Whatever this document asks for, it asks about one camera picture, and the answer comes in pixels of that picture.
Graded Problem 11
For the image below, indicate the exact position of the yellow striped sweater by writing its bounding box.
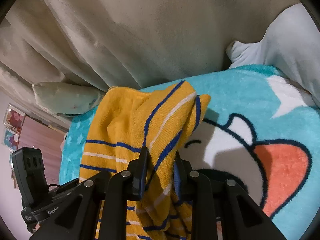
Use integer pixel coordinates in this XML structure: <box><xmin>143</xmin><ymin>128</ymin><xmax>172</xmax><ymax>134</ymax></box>
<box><xmin>79</xmin><ymin>80</ymin><xmax>212</xmax><ymax>240</ymax></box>

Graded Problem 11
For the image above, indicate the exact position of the red framed picture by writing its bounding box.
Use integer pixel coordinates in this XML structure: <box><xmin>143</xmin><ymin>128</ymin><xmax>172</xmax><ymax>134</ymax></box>
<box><xmin>3</xmin><ymin>103</ymin><xmax>27</xmax><ymax>133</ymax></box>

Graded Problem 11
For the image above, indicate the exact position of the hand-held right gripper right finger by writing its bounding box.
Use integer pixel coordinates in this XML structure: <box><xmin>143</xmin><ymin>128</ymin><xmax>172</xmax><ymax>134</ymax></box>
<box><xmin>173</xmin><ymin>152</ymin><xmax>288</xmax><ymax>240</ymax></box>

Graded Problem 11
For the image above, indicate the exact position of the blue framed picture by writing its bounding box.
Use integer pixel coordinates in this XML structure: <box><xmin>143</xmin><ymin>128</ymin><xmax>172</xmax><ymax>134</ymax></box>
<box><xmin>2</xmin><ymin>128</ymin><xmax>21</xmax><ymax>152</ymax></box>

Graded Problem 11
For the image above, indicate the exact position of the beige curtain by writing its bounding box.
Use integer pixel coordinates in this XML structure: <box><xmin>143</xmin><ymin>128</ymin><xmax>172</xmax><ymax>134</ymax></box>
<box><xmin>0</xmin><ymin>0</ymin><xmax>304</xmax><ymax>130</ymax></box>

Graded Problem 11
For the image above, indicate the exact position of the white printed pillow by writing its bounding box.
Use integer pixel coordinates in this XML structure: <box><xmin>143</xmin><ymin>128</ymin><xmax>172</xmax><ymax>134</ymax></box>
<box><xmin>32</xmin><ymin>81</ymin><xmax>105</xmax><ymax>118</ymax></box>

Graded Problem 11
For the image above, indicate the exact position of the teal star printed blanket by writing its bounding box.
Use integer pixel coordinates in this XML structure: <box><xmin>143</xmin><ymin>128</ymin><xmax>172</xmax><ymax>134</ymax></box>
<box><xmin>59</xmin><ymin>64</ymin><xmax>320</xmax><ymax>240</ymax></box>

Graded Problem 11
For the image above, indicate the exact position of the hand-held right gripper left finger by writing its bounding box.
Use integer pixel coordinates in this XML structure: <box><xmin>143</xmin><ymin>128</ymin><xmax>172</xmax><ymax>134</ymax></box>
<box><xmin>29</xmin><ymin>146</ymin><xmax>150</xmax><ymax>240</ymax></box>

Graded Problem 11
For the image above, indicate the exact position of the pink wardrobe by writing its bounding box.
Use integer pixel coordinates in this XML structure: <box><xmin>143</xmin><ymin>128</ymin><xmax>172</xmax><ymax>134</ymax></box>
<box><xmin>19</xmin><ymin>115</ymin><xmax>68</xmax><ymax>188</ymax></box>

